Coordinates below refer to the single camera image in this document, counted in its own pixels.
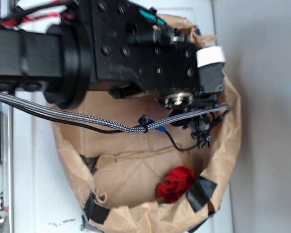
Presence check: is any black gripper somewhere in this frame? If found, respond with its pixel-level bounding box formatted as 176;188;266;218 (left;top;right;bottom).
78;0;225;109

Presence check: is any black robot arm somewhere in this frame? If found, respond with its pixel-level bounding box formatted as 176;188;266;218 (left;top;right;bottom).
0;0;225;109

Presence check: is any crumpled red cloth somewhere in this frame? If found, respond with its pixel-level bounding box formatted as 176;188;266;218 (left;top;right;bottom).
157;166;196;203

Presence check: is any brown paper bag bin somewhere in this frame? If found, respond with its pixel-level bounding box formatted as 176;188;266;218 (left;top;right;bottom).
47;10;242;233

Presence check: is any white plastic tray lid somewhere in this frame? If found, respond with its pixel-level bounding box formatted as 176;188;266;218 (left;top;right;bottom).
13;0;234;233

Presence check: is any grey braided cable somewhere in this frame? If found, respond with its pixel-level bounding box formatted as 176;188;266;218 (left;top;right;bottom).
0;91;233;134

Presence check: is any black cable bundle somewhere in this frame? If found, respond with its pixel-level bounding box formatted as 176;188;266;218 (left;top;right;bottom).
0;0;81;31

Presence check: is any aluminium frame rail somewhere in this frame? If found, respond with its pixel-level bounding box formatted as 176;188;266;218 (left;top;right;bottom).
0;0;16;233

